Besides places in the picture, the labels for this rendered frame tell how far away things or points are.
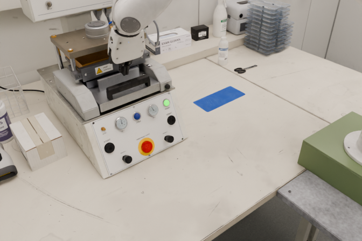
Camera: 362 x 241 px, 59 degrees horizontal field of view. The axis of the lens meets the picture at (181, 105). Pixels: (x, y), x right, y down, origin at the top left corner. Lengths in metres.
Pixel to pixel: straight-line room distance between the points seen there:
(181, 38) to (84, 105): 0.90
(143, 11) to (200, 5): 1.35
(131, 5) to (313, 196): 0.74
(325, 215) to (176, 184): 0.43
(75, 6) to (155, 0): 0.53
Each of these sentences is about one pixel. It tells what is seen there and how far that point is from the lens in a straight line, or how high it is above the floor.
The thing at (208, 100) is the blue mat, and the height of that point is 0.75.
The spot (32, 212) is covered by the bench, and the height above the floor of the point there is 0.75.
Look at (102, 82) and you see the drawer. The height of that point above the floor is 1.00.
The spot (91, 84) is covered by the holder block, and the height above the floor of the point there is 0.98.
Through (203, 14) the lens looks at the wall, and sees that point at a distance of 2.12.
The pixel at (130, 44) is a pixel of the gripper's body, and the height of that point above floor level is 1.15.
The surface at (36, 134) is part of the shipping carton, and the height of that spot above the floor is 0.84.
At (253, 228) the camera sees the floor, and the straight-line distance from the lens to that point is 1.87.
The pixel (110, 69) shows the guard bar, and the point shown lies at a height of 1.03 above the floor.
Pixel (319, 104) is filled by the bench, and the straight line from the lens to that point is 1.47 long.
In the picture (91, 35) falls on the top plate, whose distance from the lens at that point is 1.11.
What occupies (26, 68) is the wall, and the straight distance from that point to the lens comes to 1.71.
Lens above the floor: 1.49
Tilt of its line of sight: 33 degrees down
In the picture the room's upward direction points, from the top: 1 degrees counter-clockwise
